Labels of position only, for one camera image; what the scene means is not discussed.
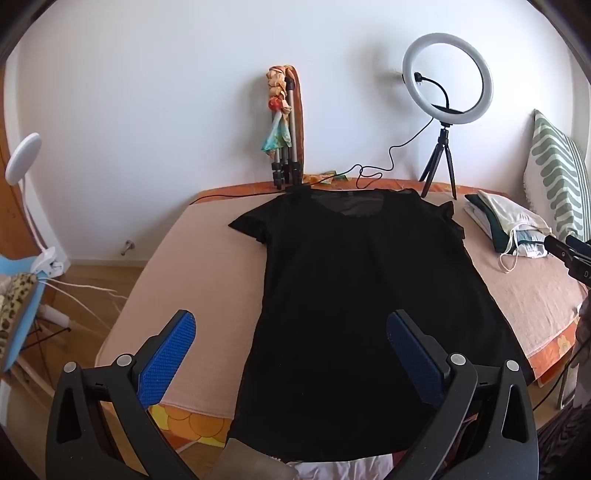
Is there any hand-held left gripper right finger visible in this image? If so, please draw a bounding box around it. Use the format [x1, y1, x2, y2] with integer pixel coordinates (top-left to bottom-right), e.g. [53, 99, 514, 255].
[385, 309, 539, 480]

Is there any teal white folded garment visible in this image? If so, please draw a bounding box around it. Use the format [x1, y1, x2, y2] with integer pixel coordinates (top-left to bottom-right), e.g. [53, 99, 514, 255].
[512, 230, 552, 258]

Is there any black t-shirt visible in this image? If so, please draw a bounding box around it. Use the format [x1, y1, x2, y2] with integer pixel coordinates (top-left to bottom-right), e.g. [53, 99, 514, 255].
[228, 187, 534, 462]

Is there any silver folded tripod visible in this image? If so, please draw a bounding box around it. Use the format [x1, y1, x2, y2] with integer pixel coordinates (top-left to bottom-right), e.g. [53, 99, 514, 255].
[271, 76, 303, 190]

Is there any grey flat card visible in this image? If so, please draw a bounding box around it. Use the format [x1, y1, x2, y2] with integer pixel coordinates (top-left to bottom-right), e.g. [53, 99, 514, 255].
[224, 438, 296, 480]

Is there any white ring light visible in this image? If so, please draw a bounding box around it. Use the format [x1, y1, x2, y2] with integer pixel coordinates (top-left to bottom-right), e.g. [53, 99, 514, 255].
[402, 32, 494, 125]

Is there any black cable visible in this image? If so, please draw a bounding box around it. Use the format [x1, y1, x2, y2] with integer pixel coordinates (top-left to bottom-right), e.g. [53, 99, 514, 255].
[191, 124, 441, 204]

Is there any white crumpled cloth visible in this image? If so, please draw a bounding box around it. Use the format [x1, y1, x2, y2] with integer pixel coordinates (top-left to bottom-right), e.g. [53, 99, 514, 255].
[295, 455, 393, 480]

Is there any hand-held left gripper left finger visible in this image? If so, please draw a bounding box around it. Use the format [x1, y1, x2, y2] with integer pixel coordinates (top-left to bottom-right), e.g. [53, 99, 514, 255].
[45, 310, 199, 480]

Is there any bed with beige sheet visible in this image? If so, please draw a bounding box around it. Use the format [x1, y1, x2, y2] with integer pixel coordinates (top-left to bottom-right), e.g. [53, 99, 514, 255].
[97, 182, 589, 416]

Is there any light blue chair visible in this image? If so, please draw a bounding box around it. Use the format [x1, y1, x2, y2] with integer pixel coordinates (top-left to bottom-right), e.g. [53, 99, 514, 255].
[0, 254, 75, 402]

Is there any small black tripod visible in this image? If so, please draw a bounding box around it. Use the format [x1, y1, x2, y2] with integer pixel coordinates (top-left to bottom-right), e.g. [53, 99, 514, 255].
[419, 124, 458, 200]

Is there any green patterned pillow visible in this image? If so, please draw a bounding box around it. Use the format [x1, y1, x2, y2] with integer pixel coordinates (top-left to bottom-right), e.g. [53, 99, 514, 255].
[522, 109, 591, 243]

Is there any white clamp desk lamp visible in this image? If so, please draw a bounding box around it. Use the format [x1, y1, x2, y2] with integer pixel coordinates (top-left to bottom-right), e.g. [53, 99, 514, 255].
[4, 133, 70, 282]

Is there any colourful scarf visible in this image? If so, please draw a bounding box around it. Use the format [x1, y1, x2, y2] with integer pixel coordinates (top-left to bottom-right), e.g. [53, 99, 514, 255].
[260, 65, 296, 160]

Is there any dark green folded garment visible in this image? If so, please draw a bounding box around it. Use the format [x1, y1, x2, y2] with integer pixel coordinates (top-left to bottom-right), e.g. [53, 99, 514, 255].
[464, 193, 513, 254]

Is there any leopard print cloth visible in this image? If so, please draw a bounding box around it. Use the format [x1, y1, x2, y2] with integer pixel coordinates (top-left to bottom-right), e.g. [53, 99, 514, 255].
[0, 272, 38, 358]

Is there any white cable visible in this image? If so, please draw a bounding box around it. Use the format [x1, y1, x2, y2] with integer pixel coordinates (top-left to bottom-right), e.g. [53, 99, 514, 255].
[44, 279, 127, 333]

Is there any orange cloth strip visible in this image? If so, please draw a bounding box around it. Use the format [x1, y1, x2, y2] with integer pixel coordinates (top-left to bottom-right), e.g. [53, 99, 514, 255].
[286, 65, 308, 183]

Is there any wooden door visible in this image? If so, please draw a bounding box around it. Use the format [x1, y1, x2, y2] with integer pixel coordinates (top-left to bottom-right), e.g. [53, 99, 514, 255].
[0, 65, 42, 259]

